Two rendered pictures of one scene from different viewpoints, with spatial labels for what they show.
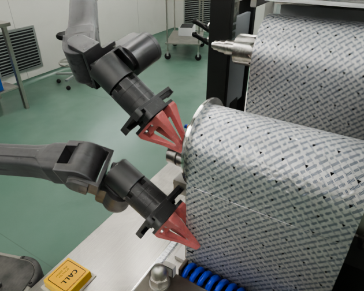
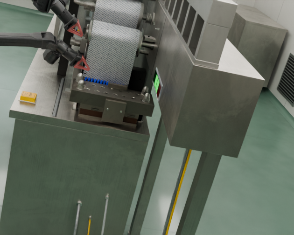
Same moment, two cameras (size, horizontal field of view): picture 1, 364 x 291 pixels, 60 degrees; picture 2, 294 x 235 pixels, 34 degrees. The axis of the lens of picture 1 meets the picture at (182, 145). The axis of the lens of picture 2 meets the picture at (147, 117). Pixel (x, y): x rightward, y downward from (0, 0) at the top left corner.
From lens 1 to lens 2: 2.00 m
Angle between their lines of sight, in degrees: 38
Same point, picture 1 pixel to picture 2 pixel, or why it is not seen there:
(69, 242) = not seen: outside the picture
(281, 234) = (118, 55)
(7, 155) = (17, 35)
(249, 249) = (108, 64)
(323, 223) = (129, 48)
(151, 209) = (74, 55)
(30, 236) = not seen: outside the picture
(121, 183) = (63, 46)
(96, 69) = (56, 5)
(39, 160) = (34, 37)
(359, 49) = (129, 7)
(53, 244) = not seen: outside the picture
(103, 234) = (26, 87)
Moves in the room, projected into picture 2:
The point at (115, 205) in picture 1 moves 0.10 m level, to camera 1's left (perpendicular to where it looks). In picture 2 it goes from (54, 58) to (35, 58)
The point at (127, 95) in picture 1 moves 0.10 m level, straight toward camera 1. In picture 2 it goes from (66, 15) to (79, 21)
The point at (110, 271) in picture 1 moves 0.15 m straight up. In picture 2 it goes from (42, 96) to (46, 68)
